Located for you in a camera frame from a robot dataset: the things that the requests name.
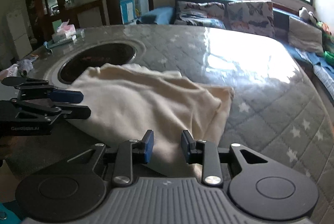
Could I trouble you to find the cream beige garment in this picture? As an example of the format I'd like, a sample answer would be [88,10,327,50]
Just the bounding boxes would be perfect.
[70,63,234,177]

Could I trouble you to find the grey rolled socks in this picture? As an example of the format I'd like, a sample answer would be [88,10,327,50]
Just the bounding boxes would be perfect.
[17,54,38,78]

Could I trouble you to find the flat teal box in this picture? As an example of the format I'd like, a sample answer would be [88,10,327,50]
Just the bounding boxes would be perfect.
[44,35,85,54]

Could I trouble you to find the black round induction cooktop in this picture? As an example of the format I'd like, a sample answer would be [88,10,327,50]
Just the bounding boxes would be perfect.
[58,43,136,84]

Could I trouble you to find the pink tissue box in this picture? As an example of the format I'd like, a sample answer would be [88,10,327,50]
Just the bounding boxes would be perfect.
[52,20,76,42]

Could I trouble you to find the grey star quilted tablecloth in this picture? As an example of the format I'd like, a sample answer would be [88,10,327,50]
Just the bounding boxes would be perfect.
[30,24,333,223]

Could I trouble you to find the blue white small cabinet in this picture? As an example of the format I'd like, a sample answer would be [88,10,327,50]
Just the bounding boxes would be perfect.
[119,0,137,24]

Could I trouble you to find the left butterfly print pillow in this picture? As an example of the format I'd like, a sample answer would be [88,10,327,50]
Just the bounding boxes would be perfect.
[174,1,225,29]

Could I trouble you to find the butterfly print pillow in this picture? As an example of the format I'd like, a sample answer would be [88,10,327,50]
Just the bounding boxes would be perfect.
[174,1,225,29]
[226,0,275,38]

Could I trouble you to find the blue corner sofa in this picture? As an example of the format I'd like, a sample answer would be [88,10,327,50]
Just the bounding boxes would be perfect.
[137,0,333,98]

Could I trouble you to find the right butterfly print pillow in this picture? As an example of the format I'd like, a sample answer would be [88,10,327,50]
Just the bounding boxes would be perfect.
[226,0,275,38]

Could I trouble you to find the grey plain pillow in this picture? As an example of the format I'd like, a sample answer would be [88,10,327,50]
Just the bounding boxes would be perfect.
[288,16,324,56]

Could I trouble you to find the green plastic bowl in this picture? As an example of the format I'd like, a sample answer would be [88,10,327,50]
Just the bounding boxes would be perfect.
[324,51,334,67]

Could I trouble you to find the panda plush toy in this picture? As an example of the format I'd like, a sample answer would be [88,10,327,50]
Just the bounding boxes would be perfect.
[298,7,318,25]

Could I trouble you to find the colourful plush toys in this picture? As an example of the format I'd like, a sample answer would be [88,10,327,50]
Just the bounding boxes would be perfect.
[316,21,332,37]

